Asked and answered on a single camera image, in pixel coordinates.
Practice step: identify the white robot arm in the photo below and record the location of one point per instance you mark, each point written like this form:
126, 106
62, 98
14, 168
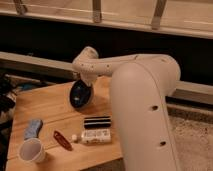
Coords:
138, 88

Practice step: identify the white labelled bottle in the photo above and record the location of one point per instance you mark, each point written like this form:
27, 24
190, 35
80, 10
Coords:
92, 136

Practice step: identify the white plastic cup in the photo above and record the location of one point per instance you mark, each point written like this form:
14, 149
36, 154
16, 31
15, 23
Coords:
32, 150

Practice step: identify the wooden railing shelf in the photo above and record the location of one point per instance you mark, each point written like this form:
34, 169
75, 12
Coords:
178, 17

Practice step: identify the black white striped box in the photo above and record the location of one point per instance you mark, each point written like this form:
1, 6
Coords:
97, 122

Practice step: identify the brown red oblong object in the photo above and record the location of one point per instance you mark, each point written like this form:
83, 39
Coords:
62, 140

